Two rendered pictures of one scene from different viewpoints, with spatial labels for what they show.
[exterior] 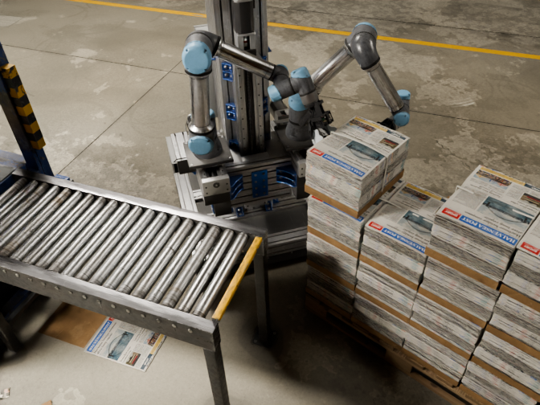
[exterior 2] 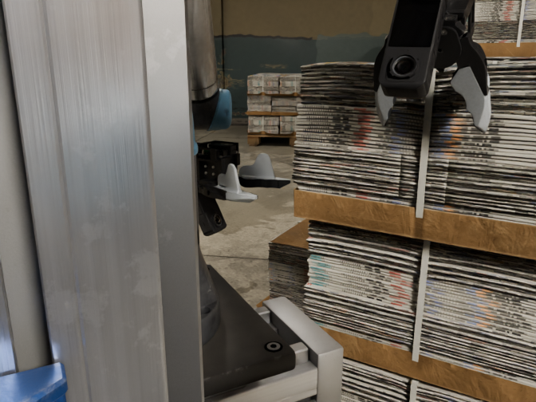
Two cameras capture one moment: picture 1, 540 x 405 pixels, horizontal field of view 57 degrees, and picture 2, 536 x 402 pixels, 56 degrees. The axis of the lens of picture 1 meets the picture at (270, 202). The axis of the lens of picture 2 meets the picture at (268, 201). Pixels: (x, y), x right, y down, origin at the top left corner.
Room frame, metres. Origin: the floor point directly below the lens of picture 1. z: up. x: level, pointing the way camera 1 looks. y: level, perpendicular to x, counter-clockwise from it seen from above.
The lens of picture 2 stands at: (2.18, 0.29, 1.07)
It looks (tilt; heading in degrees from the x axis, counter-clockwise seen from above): 16 degrees down; 258
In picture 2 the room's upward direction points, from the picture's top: straight up
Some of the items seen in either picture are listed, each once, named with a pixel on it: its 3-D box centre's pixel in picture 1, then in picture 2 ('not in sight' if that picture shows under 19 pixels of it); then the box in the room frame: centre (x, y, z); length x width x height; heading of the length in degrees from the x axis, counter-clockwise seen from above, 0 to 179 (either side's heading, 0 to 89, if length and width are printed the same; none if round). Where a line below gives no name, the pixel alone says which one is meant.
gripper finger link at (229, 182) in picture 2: not in sight; (234, 181); (2.07, -0.48, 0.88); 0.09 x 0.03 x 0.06; 112
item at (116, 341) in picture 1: (128, 338); not in sight; (1.52, 0.78, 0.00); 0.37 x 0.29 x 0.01; 68
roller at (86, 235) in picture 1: (85, 236); not in sight; (1.54, 0.80, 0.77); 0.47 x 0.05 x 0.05; 158
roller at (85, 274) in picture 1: (111, 243); not in sight; (1.49, 0.68, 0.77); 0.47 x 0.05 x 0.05; 158
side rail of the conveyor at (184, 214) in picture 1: (132, 208); not in sight; (1.74, 0.64, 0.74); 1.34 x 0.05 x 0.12; 68
